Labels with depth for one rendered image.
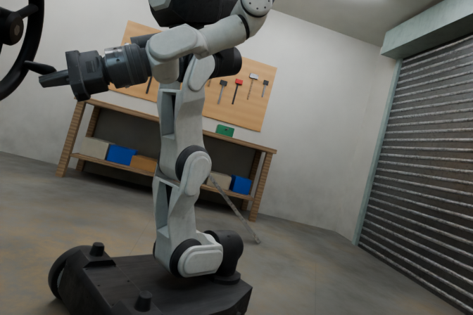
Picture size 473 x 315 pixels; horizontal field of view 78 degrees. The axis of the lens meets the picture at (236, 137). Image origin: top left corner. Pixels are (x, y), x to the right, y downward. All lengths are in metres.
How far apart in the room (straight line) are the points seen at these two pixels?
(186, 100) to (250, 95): 3.02
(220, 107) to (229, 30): 3.16
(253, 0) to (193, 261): 0.86
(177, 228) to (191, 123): 0.37
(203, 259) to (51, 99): 3.37
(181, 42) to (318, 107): 3.67
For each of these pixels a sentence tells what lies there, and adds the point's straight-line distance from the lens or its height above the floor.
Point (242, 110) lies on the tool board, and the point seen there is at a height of 1.26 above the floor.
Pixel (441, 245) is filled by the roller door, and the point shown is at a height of 0.40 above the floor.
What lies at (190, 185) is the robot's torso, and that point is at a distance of 1.01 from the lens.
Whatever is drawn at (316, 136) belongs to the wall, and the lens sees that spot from 4.22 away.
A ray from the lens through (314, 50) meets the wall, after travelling 4.39.
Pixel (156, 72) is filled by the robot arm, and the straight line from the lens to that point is 0.70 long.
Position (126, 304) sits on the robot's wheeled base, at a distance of 1.00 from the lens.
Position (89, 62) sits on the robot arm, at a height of 0.80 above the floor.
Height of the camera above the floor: 0.70
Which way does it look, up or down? 3 degrees up
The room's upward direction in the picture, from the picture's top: 15 degrees clockwise
